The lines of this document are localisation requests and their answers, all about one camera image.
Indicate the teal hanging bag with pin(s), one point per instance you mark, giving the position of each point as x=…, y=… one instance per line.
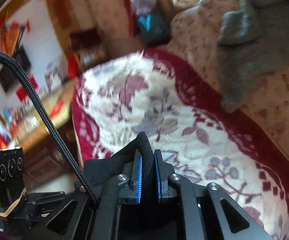
x=153, y=29

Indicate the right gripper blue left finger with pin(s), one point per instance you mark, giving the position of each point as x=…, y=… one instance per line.
x=136, y=179

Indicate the red white floral blanket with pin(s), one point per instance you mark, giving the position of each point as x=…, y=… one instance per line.
x=158, y=93

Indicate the black knit pants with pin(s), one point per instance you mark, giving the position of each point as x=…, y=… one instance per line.
x=98, y=171

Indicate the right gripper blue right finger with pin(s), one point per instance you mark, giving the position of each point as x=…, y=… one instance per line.
x=163, y=171

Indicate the clear plastic bag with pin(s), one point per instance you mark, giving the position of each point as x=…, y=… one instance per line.
x=143, y=7

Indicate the wooden bedside table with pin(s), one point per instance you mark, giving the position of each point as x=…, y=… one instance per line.
x=31, y=129

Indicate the black camera box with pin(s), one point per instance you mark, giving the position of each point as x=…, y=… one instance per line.
x=11, y=176

